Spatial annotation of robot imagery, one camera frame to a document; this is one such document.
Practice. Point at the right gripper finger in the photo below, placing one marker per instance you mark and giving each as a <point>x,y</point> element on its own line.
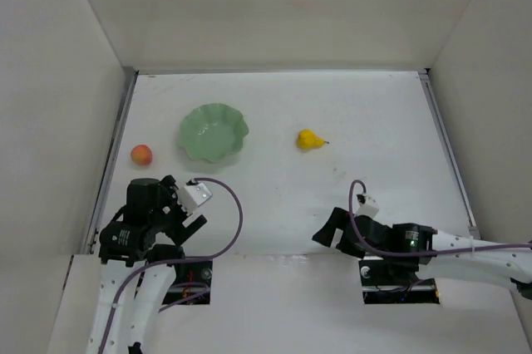
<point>348,244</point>
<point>338,220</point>

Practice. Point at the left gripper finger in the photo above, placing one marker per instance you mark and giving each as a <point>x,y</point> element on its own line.
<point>169,184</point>
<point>185,232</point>

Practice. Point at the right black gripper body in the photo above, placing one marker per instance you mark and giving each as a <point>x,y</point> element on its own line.
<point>347,236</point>

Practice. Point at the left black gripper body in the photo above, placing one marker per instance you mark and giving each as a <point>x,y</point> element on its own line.
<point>183,224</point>

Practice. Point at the red-orange fake peach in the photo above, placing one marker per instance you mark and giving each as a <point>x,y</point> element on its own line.
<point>141,155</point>

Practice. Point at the yellow fake pear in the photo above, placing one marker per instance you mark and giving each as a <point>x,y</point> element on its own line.
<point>308,140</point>

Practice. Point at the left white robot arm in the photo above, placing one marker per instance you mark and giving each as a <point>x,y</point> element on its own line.
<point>141,254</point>

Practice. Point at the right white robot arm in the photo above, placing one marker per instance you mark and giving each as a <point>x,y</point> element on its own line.
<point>398,257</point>

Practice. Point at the green scalloped fruit bowl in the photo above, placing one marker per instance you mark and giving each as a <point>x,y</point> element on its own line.
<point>211,132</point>

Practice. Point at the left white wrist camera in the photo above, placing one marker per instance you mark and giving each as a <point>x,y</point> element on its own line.
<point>192,195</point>

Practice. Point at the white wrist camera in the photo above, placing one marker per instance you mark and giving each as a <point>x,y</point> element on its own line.
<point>367,206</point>
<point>192,195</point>

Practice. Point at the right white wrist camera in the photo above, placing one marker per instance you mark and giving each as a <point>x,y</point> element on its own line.
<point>367,206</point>

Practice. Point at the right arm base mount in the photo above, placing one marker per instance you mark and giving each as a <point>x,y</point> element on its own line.
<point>386,283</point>

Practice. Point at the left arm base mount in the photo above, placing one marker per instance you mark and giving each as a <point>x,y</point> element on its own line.
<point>191,285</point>

